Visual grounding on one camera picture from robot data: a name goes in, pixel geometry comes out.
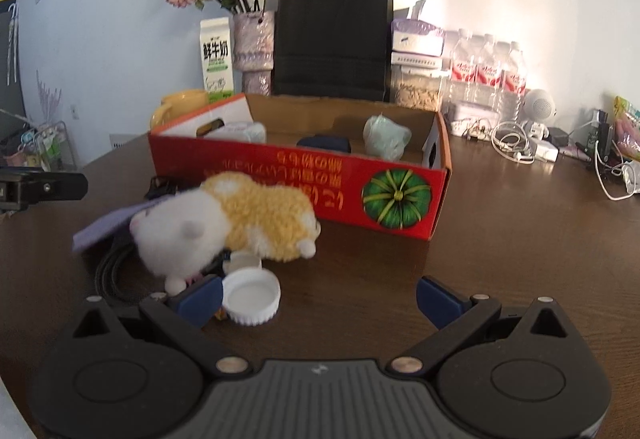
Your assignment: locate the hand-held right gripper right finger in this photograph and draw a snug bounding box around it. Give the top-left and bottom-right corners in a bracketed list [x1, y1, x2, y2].
[385, 275, 576, 380]

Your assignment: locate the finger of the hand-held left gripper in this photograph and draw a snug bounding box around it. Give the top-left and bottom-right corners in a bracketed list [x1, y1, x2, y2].
[17, 172, 89, 206]

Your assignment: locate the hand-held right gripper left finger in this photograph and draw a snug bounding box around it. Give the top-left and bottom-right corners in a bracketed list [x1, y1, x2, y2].
[71, 275, 252, 379]

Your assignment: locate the lavender cloth pouch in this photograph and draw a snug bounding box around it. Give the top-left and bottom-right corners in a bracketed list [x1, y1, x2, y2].
[72, 202, 152, 253]

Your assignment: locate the black braided cable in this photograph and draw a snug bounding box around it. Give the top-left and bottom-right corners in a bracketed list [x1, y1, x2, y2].
[94, 238, 168, 306]

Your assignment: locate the sheep plush toy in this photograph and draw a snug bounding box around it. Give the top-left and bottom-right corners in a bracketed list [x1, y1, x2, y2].
[129, 172, 323, 295]

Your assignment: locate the black cord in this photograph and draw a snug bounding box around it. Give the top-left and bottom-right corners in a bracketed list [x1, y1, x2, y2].
[145, 176, 189, 201]

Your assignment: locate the red cardboard box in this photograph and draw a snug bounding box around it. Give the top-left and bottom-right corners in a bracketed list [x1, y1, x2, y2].
[148, 93, 452, 242]

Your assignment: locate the clear plastic bag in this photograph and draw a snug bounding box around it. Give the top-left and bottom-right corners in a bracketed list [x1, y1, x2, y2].
[363, 114, 413, 161]

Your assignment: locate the navy blue pouch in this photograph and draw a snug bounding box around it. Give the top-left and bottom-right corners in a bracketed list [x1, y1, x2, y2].
[296, 134, 353, 154]

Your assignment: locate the yellow mug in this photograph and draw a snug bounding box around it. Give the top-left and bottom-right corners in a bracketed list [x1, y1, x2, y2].
[150, 89, 212, 131]

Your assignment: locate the silver tin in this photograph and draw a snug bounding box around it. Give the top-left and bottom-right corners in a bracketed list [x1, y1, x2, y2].
[444, 100, 502, 134]

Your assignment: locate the white green milk carton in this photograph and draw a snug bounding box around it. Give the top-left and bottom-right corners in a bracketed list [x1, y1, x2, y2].
[200, 18, 235, 102]

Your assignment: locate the clear jar of seeds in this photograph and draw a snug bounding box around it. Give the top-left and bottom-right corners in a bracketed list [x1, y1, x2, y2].
[389, 66, 447, 113]

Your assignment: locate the white round speaker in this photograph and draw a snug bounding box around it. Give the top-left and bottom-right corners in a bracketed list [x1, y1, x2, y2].
[521, 89, 559, 138]

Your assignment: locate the small green bottle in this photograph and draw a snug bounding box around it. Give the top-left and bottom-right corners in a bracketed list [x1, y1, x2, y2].
[587, 109, 614, 161]

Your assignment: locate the shrink-wrapped water bottle pack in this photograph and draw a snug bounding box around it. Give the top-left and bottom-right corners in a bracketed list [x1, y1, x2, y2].
[446, 29, 529, 113]

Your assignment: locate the mottled pink ceramic vase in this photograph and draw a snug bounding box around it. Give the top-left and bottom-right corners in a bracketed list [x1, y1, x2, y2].
[232, 10, 276, 96]

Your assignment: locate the flat white box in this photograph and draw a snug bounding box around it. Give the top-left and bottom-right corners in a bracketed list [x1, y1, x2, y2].
[391, 52, 444, 69]

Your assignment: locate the yellow snack packet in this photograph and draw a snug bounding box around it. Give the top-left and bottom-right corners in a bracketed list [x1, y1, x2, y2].
[613, 95, 640, 165]

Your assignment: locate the purple tissue pack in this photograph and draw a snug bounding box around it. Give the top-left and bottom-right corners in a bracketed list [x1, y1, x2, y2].
[391, 0, 447, 58]

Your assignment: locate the black paper bag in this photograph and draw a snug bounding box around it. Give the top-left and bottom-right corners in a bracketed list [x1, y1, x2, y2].
[272, 0, 394, 103]

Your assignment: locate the wire rack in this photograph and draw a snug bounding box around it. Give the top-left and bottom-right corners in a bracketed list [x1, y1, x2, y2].
[0, 119, 77, 176]

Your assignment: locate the white earphone cable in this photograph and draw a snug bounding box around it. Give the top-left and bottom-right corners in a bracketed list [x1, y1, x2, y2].
[464, 118, 538, 165]

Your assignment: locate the white cable with plug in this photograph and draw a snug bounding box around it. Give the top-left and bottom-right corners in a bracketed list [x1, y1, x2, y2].
[594, 158, 640, 201]

